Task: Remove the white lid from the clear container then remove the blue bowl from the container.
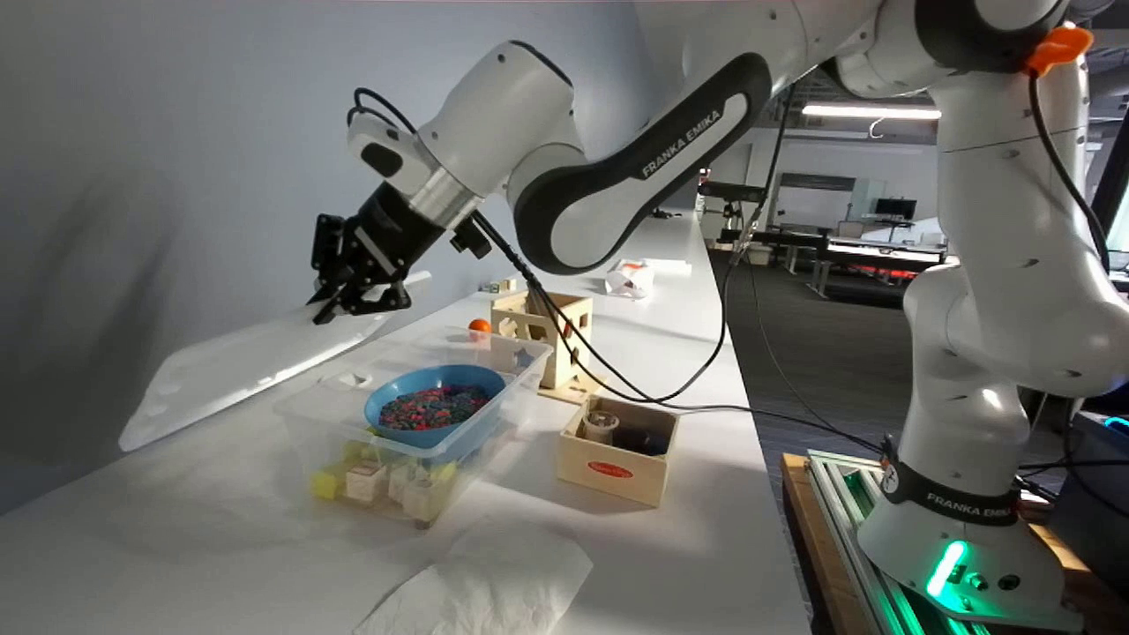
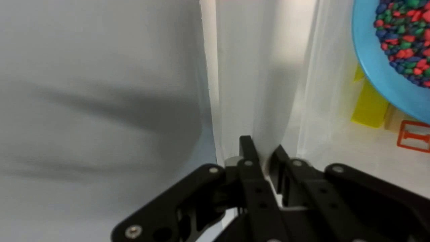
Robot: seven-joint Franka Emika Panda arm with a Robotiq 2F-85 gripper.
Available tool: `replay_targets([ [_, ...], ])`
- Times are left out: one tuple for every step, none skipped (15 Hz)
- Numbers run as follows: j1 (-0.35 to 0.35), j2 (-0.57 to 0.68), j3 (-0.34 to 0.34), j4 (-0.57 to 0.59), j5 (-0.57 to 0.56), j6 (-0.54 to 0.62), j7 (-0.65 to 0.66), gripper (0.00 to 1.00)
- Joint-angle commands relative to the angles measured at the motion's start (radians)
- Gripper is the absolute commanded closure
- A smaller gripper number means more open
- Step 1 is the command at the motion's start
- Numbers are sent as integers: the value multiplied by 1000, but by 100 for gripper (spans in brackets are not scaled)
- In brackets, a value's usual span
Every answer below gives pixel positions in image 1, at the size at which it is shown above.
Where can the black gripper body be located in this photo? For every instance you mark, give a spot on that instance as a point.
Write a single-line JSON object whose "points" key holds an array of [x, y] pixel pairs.
{"points": [[374, 235]]}

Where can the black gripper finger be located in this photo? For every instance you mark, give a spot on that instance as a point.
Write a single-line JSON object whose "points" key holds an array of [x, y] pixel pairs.
{"points": [[384, 299], [330, 302]]}

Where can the white plastic container lid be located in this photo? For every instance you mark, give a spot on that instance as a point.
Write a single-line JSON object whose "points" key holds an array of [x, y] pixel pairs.
{"points": [[247, 366]]}

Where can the blue bowl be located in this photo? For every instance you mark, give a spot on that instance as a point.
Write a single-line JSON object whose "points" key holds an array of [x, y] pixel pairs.
{"points": [[427, 440]]}

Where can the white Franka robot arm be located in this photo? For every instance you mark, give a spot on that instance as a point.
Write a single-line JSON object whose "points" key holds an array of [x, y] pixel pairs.
{"points": [[1035, 235]]}

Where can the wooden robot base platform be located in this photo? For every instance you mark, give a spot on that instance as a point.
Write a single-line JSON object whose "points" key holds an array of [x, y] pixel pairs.
{"points": [[823, 529]]}

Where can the clear plastic container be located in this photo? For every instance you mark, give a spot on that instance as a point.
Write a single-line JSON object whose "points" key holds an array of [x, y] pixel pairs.
{"points": [[496, 393]]}

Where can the yellow toy block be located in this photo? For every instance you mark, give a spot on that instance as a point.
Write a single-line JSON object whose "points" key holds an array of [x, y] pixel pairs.
{"points": [[327, 487]]}

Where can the white cube toy block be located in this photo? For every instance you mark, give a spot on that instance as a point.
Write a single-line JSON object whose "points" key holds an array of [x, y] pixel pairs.
{"points": [[365, 484]]}

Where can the wooden shape sorter cube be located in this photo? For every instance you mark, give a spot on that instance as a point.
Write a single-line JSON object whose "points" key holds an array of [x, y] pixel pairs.
{"points": [[570, 341]]}

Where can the large pale toy block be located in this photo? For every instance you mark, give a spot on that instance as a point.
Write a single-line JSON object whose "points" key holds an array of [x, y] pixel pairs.
{"points": [[421, 490]]}

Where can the small white object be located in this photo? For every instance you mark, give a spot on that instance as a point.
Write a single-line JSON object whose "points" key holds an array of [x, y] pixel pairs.
{"points": [[633, 280]]}

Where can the small wooden box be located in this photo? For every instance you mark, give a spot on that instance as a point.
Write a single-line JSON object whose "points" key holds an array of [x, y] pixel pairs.
{"points": [[605, 470]]}

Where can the white cloth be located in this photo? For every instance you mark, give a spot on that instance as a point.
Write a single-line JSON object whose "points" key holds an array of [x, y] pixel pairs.
{"points": [[496, 584]]}

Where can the background lab table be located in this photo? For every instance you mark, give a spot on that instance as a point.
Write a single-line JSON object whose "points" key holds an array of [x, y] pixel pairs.
{"points": [[860, 253]]}

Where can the ceiling light strip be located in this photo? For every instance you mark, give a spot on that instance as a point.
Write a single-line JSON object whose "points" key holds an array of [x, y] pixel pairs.
{"points": [[868, 112]]}

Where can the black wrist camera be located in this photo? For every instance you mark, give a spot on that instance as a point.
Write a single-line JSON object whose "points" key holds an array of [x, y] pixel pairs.
{"points": [[471, 239]]}

